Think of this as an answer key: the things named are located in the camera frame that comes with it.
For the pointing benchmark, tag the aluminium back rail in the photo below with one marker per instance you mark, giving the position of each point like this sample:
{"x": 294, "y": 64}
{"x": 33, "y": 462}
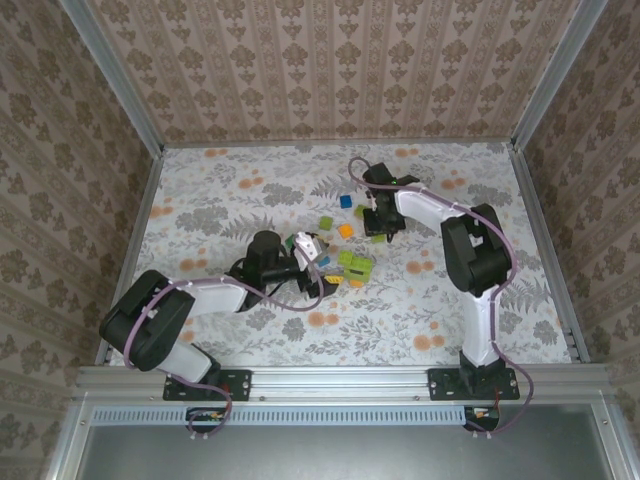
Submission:
{"x": 340, "y": 143}

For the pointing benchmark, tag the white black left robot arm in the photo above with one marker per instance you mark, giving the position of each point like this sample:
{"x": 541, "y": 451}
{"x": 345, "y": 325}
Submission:
{"x": 150, "y": 325}

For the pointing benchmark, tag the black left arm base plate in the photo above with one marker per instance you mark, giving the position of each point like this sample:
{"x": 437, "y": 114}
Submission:
{"x": 240, "y": 385}

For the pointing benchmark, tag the floral patterned table cover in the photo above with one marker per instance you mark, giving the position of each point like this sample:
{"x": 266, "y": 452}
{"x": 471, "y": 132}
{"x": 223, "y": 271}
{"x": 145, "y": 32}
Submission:
{"x": 380, "y": 340}

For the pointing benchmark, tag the aluminium side rail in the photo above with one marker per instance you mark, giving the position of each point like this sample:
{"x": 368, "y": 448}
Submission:
{"x": 537, "y": 215}
{"x": 132, "y": 250}

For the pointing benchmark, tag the small blue lego brick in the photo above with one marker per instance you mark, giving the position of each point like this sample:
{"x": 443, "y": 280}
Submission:
{"x": 345, "y": 201}

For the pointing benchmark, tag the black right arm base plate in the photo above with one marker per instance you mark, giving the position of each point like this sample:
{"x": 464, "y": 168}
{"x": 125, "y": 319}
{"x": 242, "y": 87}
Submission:
{"x": 442, "y": 385}

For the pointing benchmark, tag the aluminium frame post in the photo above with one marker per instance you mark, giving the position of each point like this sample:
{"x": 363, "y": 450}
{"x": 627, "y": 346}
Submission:
{"x": 556, "y": 75}
{"x": 116, "y": 75}

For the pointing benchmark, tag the long aluminium mounting rail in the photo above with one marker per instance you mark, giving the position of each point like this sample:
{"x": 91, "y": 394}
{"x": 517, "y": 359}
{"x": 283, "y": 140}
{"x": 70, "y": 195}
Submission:
{"x": 340, "y": 382}

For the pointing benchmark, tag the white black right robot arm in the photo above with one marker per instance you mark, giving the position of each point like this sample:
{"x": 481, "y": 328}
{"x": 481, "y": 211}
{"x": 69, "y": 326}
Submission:
{"x": 480, "y": 250}

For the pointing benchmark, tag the grey metal panel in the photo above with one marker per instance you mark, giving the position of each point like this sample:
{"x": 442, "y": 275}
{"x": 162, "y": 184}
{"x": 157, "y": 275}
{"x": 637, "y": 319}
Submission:
{"x": 340, "y": 455}

